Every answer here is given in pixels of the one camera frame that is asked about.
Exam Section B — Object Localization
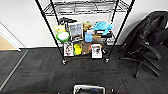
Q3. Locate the pale basket with dark spots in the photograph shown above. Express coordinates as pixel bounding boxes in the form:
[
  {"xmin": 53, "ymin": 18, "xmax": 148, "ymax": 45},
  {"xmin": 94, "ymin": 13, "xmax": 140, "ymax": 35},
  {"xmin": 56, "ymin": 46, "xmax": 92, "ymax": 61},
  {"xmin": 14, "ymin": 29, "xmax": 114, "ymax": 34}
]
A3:
[{"xmin": 72, "ymin": 84, "xmax": 107, "ymax": 94}]

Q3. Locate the low brown cardboard box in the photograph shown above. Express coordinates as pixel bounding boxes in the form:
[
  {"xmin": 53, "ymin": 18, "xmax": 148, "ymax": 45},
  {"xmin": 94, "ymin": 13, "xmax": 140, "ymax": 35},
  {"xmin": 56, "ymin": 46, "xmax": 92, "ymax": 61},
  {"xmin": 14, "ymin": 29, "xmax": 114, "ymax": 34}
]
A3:
[{"xmin": 81, "ymin": 42, "xmax": 93, "ymax": 56}]

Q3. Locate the small yellow toy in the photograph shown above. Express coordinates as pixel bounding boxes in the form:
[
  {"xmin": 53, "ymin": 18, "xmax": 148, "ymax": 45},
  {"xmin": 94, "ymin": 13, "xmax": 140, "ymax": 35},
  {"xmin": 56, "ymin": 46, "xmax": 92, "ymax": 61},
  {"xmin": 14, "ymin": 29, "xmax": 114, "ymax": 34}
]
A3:
[{"xmin": 73, "ymin": 43, "xmax": 83, "ymax": 57}]

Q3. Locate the blue cup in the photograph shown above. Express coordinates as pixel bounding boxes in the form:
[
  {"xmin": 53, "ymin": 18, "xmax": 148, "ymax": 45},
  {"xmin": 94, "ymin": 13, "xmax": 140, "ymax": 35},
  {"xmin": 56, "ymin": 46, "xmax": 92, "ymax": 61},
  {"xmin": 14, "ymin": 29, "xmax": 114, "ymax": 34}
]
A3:
[{"xmin": 84, "ymin": 31, "xmax": 94, "ymax": 43}]

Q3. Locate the white box with red print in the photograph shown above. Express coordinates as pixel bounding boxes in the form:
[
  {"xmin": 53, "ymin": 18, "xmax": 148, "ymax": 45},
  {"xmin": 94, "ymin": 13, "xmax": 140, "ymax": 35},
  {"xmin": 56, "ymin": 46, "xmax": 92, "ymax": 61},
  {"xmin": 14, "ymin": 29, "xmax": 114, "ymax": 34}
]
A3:
[{"xmin": 90, "ymin": 43, "xmax": 104, "ymax": 60}]

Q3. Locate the white and red picture box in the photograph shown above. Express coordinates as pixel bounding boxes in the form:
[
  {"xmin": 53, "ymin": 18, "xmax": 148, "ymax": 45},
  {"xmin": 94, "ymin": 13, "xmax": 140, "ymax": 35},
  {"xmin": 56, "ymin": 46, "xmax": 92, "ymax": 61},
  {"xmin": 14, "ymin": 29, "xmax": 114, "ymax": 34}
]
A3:
[{"xmin": 63, "ymin": 41, "xmax": 75, "ymax": 58}]

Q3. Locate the green and white bowl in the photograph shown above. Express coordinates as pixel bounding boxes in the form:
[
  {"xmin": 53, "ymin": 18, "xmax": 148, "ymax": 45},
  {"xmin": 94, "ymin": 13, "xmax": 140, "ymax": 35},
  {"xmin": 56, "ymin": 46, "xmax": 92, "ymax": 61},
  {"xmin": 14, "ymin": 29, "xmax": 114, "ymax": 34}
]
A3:
[{"xmin": 55, "ymin": 30, "xmax": 71, "ymax": 44}]

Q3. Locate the blue plush toy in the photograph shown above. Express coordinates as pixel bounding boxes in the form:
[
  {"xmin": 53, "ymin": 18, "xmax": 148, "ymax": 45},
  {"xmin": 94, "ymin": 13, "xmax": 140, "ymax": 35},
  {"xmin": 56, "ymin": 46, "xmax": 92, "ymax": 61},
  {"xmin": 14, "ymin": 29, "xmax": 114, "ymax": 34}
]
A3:
[{"xmin": 92, "ymin": 20, "xmax": 115, "ymax": 37}]

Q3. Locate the black bag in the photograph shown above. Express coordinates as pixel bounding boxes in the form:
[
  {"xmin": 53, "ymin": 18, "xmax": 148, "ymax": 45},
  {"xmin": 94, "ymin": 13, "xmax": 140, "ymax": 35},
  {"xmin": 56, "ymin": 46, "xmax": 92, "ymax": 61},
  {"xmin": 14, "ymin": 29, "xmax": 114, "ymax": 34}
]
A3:
[{"xmin": 58, "ymin": 17, "xmax": 78, "ymax": 26}]

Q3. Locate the blue cloth item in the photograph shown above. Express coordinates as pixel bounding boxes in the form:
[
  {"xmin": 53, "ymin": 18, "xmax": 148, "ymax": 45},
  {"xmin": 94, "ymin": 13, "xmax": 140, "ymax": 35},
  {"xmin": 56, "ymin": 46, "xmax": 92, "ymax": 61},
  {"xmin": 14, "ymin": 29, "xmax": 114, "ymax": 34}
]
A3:
[{"xmin": 89, "ymin": 88, "xmax": 102, "ymax": 94}]

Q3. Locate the black office chair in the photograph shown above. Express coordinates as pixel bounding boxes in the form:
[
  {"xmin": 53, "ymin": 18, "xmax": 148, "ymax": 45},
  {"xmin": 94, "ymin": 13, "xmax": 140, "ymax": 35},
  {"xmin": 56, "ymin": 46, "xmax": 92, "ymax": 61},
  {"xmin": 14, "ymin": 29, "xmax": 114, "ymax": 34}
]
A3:
[{"xmin": 119, "ymin": 10, "xmax": 168, "ymax": 80}]

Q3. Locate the black wire shelf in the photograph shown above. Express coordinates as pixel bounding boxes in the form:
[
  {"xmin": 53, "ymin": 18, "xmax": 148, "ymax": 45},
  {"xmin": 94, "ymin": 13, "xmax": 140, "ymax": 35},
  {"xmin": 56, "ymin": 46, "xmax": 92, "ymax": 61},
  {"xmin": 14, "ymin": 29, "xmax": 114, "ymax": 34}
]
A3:
[{"xmin": 34, "ymin": 0, "xmax": 137, "ymax": 66}]

